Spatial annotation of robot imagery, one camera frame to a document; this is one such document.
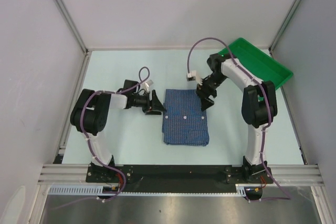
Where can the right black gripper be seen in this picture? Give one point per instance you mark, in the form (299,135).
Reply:
(203,93)

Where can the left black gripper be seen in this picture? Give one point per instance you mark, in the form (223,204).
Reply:
(155,104)

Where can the blue checkered long sleeve shirt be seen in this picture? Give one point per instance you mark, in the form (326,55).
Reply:
(183,121)

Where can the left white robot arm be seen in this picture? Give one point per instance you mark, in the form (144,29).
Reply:
(91,110)

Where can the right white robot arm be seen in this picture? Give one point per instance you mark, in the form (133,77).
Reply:
(259,106)

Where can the green plastic tray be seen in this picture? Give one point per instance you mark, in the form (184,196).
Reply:
(259,63)

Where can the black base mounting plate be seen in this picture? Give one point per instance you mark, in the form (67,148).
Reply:
(184,179)

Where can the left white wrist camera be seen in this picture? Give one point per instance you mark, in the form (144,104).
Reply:
(147,84)

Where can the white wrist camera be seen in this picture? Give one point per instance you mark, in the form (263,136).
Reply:
(147,84)
(194,76)

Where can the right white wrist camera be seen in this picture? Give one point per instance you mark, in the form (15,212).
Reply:
(194,76)

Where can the aluminium frame rail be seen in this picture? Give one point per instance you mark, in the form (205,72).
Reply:
(285,175)

